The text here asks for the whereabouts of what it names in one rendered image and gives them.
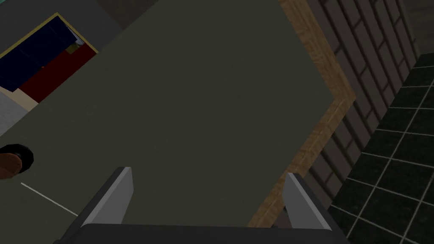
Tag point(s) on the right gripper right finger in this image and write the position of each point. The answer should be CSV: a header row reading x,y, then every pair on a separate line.
x,y
301,207

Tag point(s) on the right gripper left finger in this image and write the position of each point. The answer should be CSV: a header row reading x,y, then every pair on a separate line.
x,y
113,200

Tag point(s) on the framed blue and red picture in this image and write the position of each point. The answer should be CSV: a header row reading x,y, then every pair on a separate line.
x,y
44,57

